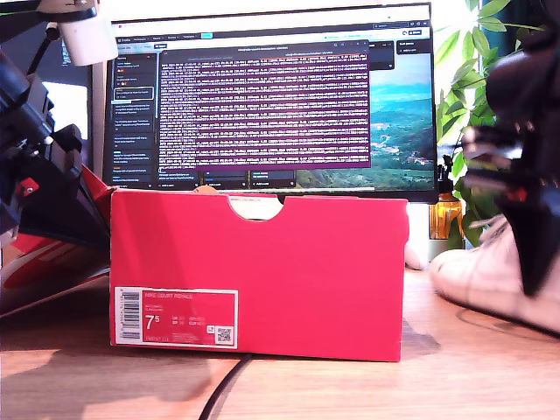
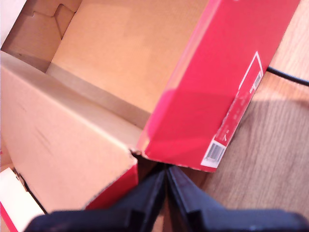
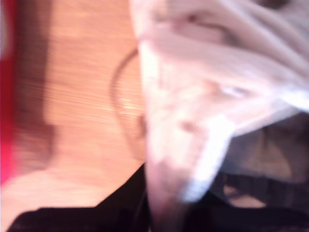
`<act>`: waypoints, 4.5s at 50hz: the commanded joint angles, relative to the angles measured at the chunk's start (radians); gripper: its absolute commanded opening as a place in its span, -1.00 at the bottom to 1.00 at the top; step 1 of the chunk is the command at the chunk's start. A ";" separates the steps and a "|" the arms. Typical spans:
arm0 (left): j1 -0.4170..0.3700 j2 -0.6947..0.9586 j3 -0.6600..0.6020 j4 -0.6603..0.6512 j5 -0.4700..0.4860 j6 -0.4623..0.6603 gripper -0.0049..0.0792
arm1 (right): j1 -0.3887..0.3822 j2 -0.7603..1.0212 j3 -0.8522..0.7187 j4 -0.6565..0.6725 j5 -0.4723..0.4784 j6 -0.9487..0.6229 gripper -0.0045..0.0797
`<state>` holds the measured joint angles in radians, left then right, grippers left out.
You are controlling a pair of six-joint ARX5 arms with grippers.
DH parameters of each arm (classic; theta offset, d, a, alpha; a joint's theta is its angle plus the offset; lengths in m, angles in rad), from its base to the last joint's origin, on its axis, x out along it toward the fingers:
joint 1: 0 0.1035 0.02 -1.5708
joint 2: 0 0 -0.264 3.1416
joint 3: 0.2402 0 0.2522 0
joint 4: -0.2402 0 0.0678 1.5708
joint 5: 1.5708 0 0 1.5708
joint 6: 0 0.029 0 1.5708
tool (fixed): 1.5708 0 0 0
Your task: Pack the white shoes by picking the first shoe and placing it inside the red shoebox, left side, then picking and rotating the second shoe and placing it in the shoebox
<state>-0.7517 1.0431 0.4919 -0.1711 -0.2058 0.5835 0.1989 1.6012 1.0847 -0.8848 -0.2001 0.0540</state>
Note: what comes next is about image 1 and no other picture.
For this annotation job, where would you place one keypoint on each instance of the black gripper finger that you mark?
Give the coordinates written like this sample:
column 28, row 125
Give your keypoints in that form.
column 65, row 210
column 534, row 245

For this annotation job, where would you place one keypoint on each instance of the white leather sneaker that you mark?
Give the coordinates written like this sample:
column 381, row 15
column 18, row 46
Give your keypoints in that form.
column 481, row 280

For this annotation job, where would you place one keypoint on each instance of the red Nike shoebox lid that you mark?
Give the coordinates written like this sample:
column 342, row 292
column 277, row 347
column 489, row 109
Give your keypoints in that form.
column 26, row 275

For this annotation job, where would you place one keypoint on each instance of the red Nike shoebox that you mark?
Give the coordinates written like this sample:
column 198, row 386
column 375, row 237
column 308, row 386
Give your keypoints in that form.
column 262, row 271

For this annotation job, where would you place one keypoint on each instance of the amber pump bottle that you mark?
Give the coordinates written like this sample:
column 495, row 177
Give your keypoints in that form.
column 446, row 214

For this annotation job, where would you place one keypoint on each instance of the pale ceramic pot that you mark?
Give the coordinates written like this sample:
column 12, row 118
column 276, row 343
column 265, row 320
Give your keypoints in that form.
column 439, row 245

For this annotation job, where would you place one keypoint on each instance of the white monitor stand foot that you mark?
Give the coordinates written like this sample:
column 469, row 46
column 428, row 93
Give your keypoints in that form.
column 417, row 258

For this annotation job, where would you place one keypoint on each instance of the brown packing paper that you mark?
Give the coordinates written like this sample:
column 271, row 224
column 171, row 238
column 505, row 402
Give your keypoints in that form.
column 205, row 190

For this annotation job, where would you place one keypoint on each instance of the green leafy houseplant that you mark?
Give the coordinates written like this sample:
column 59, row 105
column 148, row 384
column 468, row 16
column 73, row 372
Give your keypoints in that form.
column 464, row 83

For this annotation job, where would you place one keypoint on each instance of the large black computer monitor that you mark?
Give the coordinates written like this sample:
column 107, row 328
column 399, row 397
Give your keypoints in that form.
column 262, row 109

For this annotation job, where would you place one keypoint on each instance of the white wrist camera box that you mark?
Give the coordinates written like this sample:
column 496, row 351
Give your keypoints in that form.
column 89, row 41

